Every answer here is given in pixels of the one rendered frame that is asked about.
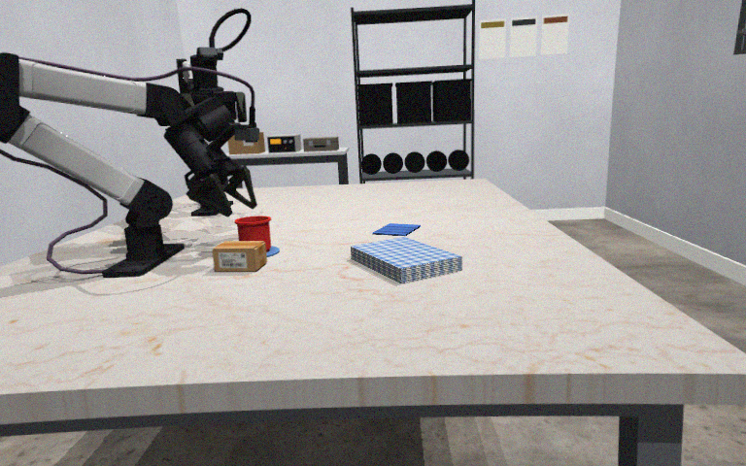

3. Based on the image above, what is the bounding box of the red cup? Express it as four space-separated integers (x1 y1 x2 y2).
235 216 271 251

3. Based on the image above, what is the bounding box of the brown cardboard box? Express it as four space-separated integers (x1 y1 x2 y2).
213 241 267 272

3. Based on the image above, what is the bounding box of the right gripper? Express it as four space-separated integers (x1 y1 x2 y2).
181 122 257 217

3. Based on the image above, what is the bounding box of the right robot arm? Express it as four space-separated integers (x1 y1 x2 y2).
0 52 235 278

